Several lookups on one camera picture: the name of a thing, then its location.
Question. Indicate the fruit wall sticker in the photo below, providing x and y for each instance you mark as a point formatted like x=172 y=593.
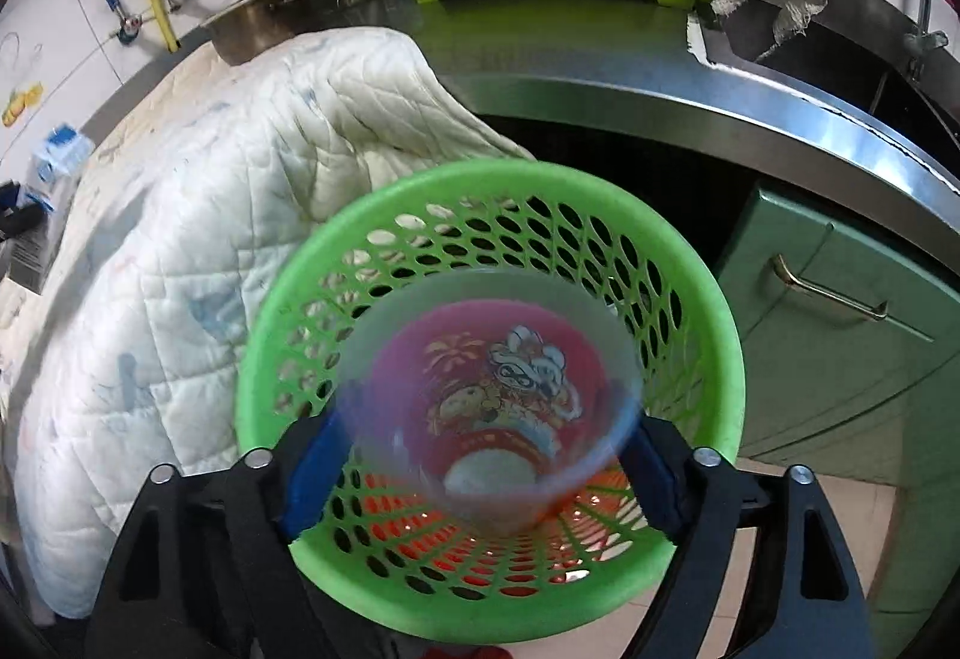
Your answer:
x=22 y=104

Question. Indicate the steel sink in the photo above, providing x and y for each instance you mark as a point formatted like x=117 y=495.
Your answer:
x=825 y=52

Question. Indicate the metal faucet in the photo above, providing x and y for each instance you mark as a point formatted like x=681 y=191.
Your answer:
x=926 y=41

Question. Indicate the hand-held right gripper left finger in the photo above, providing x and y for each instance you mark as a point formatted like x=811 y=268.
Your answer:
x=315 y=471

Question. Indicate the white quilted printed blanket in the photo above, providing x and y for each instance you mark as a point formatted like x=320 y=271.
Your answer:
x=187 y=217

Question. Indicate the steel pot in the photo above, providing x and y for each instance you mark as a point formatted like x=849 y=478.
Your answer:
x=255 y=29

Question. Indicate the blue white milk carton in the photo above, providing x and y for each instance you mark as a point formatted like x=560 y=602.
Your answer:
x=64 y=160

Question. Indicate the green cabinet door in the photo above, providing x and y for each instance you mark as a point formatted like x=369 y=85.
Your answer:
x=825 y=389

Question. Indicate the clear plastic cup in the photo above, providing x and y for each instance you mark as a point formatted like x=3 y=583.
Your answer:
x=420 y=307

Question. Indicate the green plastic basket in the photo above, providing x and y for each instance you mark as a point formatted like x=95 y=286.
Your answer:
x=675 y=299

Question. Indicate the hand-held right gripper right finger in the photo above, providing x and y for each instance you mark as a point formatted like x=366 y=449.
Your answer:
x=656 y=479

